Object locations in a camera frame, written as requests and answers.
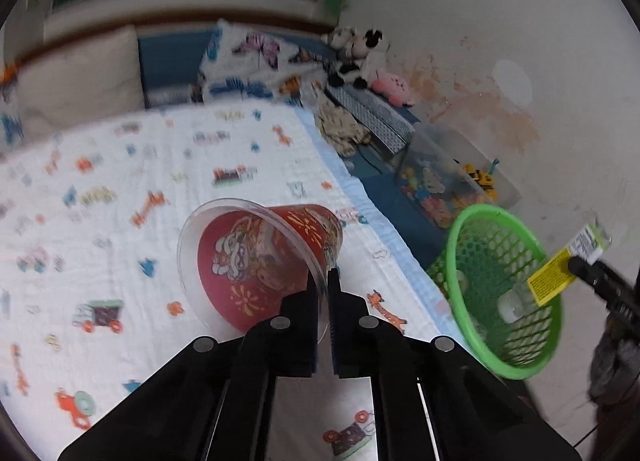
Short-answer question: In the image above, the black and white cow plush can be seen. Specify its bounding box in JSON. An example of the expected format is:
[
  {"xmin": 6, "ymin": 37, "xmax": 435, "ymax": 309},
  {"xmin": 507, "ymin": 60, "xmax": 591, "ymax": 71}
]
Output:
[{"xmin": 327, "ymin": 28, "xmax": 391, "ymax": 89}]

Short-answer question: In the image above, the grey and white plush toy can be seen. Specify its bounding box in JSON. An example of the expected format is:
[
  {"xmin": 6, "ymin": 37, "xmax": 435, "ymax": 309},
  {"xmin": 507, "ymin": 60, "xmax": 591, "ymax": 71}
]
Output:
[{"xmin": 322, "ymin": 26, "xmax": 358, "ymax": 54}]

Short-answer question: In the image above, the red printed plastic cup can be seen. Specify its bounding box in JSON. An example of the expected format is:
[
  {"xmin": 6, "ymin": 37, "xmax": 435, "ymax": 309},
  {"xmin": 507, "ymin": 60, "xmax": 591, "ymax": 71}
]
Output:
[{"xmin": 177, "ymin": 198, "xmax": 346, "ymax": 344}]

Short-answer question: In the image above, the green mesh plastic basket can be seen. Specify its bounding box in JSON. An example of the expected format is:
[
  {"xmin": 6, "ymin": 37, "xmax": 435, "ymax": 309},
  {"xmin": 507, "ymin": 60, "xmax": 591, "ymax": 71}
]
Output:
[{"xmin": 425, "ymin": 204, "xmax": 564, "ymax": 381}]

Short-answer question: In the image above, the blue bed sheet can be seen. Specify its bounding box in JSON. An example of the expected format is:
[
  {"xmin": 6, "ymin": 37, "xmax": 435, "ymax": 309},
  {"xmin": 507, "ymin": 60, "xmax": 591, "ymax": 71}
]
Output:
[{"xmin": 295, "ymin": 106, "xmax": 451, "ymax": 272}]

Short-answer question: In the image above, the yellow toy truck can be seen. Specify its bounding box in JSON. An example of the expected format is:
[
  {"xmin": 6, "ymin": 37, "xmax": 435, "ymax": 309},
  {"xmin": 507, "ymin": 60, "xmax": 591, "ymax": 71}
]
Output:
[{"xmin": 462, "ymin": 161, "xmax": 501, "ymax": 202}]

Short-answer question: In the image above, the grey cloth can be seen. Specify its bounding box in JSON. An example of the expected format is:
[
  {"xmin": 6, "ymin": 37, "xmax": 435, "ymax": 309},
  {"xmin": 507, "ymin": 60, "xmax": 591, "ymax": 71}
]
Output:
[{"xmin": 589, "ymin": 311, "xmax": 640, "ymax": 404}]

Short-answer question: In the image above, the clear plastic storage box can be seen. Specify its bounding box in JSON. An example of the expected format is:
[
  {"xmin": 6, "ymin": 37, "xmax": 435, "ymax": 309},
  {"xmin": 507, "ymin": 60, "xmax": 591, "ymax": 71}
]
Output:
[{"xmin": 395, "ymin": 124, "xmax": 521, "ymax": 229}]

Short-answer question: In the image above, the beige pillow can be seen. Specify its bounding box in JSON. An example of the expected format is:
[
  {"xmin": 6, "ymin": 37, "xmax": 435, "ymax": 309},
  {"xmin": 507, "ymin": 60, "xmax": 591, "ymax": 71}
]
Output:
[{"xmin": 10, "ymin": 24, "xmax": 146, "ymax": 137}]

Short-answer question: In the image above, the pink plush toy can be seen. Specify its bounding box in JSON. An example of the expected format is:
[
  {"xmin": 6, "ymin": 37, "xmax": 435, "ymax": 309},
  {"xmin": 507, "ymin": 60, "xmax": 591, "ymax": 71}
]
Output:
[{"xmin": 372, "ymin": 72, "xmax": 416, "ymax": 107}]

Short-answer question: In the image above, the cream patterned garment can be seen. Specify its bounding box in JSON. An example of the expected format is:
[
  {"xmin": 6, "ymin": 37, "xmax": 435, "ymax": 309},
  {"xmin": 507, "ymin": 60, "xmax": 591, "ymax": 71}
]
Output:
[{"xmin": 314, "ymin": 91, "xmax": 373, "ymax": 157}]

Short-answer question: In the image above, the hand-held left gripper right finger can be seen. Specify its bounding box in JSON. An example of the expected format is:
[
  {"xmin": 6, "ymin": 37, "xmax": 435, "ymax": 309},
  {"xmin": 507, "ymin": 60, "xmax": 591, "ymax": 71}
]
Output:
[{"xmin": 327, "ymin": 268, "xmax": 583, "ymax": 461}]

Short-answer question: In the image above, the blue cushion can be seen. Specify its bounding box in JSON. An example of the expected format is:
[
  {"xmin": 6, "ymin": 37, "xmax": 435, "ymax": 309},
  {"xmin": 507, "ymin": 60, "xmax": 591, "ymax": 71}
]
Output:
[{"xmin": 137, "ymin": 31, "xmax": 221, "ymax": 107}]

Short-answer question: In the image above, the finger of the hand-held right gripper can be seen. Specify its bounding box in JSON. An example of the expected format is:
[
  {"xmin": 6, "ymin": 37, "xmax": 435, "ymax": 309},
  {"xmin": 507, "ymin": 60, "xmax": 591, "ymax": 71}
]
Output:
[{"xmin": 568, "ymin": 255, "xmax": 636, "ymax": 314}]

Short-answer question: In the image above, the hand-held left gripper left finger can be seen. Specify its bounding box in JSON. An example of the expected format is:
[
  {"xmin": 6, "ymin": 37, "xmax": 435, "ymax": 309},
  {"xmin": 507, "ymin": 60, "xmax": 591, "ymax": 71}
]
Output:
[{"xmin": 57, "ymin": 268, "xmax": 326, "ymax": 461}]

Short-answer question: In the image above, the wooden headboard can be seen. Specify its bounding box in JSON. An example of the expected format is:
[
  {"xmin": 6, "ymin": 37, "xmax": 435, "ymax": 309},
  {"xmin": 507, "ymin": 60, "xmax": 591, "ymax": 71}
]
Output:
[{"xmin": 0, "ymin": 16, "xmax": 331, "ymax": 72}]

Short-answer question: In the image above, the blue white checked cloth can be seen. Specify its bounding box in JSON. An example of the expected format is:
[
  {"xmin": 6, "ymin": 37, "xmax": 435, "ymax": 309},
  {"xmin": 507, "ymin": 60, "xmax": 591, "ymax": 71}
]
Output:
[{"xmin": 330, "ymin": 86, "xmax": 416, "ymax": 154}]

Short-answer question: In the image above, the white pillow with blue print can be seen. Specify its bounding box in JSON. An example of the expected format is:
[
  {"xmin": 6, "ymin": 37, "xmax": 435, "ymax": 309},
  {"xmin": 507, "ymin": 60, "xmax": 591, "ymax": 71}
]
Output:
[{"xmin": 0, "ymin": 81, "xmax": 26, "ymax": 152}]

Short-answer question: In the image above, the butterfly printed pillow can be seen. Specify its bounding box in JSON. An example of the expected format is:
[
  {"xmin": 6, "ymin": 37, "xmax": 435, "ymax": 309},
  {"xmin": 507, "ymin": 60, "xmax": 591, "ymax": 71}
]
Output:
[{"xmin": 200, "ymin": 21, "xmax": 341, "ymax": 107}]

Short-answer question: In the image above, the white cartoon printed blanket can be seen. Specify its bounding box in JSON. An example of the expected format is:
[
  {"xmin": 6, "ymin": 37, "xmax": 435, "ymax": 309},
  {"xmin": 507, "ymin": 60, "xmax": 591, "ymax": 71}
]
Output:
[{"xmin": 0, "ymin": 104, "xmax": 451, "ymax": 461}]

